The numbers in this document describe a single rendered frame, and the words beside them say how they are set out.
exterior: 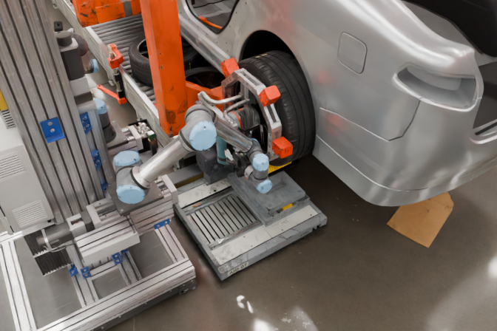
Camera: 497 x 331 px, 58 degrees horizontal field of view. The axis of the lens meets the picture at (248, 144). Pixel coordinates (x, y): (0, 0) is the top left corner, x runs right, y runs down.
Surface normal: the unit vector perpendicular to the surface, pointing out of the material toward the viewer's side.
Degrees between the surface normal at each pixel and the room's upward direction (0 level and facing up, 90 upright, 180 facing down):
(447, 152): 90
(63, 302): 0
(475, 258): 0
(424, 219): 1
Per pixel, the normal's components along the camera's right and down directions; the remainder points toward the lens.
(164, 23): 0.54, 0.55
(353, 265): 0.00, -0.76
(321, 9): -0.83, 0.22
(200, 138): 0.36, 0.55
